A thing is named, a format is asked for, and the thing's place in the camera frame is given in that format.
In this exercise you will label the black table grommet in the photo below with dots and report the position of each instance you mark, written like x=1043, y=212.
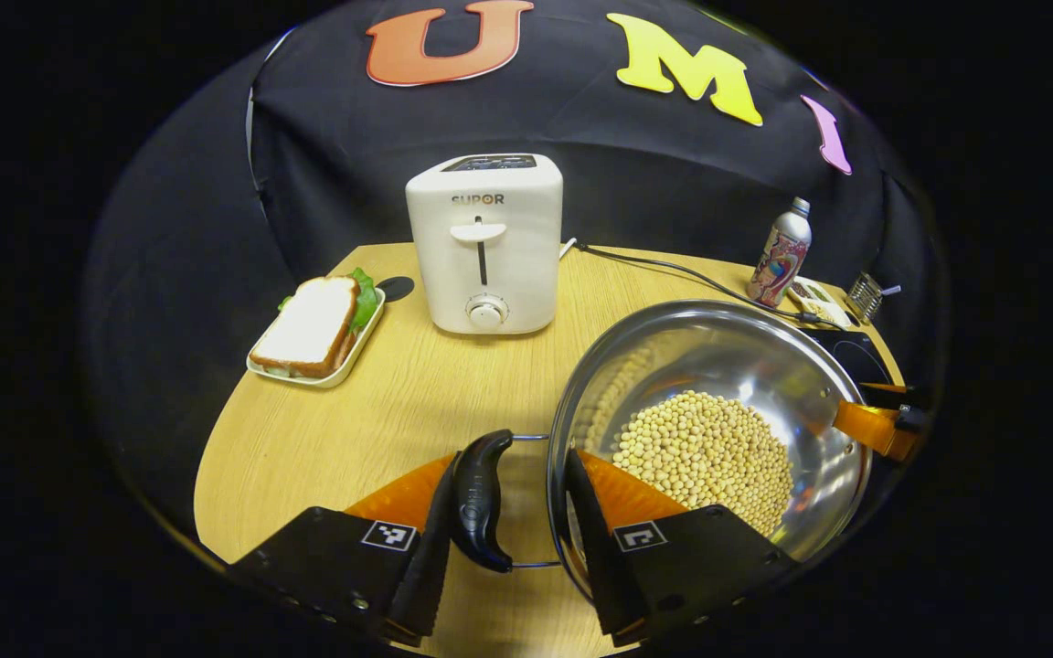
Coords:
x=396, y=289

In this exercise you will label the silver printed metal bottle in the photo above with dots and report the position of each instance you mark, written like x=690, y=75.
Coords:
x=778, y=260

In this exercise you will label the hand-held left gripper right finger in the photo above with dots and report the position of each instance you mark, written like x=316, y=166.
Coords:
x=604, y=567

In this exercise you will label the black induction cooktop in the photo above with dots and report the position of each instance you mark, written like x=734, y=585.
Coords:
x=856, y=352

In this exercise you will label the pile of yellow soybeans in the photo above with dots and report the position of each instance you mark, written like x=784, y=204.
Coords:
x=709, y=448

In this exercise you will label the white toaster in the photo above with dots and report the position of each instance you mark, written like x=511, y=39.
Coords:
x=508, y=274

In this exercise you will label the sandwich with lettuce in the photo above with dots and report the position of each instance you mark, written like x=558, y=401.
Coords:
x=307, y=324

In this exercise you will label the black backdrop cloth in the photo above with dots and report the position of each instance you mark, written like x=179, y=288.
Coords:
x=673, y=164

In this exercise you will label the white rectangular tray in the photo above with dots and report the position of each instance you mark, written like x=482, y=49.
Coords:
x=359, y=352

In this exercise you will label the white divided spice dish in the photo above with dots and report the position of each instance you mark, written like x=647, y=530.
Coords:
x=824, y=297

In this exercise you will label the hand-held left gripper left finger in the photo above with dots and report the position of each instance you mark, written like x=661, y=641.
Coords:
x=430, y=567

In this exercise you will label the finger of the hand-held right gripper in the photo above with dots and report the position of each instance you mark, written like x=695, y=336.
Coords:
x=869, y=428
x=888, y=390

